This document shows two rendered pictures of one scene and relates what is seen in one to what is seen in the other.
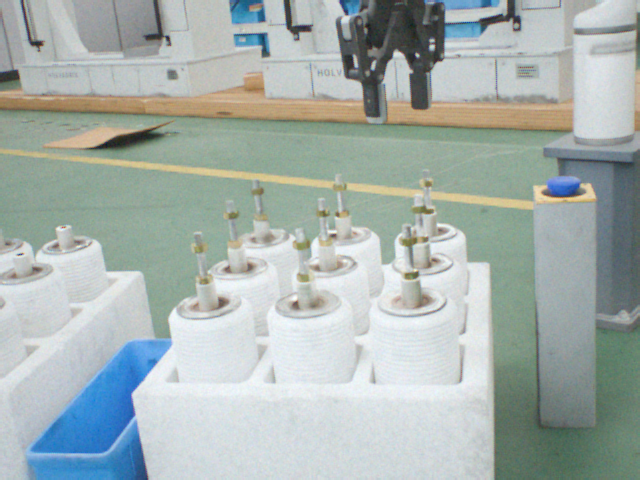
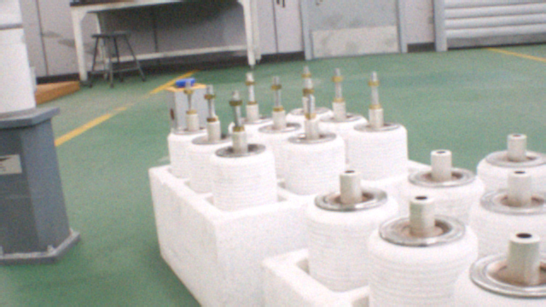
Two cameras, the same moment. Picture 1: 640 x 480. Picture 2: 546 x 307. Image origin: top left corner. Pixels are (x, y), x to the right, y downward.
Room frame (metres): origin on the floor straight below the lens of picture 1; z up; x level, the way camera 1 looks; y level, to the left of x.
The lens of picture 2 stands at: (1.58, 0.82, 0.44)
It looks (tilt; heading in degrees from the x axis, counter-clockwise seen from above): 13 degrees down; 233
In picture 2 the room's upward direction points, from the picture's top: 5 degrees counter-clockwise
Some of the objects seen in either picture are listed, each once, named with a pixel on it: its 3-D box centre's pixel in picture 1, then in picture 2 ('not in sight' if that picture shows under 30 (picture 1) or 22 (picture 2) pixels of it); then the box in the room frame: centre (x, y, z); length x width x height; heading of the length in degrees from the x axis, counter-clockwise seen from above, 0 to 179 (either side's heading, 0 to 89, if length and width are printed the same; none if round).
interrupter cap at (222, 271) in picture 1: (239, 269); (312, 138); (0.97, 0.11, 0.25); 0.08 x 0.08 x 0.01
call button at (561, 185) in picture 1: (563, 187); (185, 83); (0.95, -0.31, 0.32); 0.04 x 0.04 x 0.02
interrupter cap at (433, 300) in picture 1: (412, 302); (309, 112); (0.80, -0.09, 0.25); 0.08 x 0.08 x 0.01
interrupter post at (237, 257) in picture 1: (237, 259); (311, 130); (0.97, 0.11, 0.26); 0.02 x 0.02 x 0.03
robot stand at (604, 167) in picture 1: (602, 227); (26, 184); (1.27, -0.47, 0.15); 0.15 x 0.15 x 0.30; 49
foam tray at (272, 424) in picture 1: (340, 381); (287, 218); (0.94, -0.01, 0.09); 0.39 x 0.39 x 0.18; 76
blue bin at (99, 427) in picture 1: (127, 429); not in sight; (0.93, 0.28, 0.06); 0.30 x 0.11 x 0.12; 167
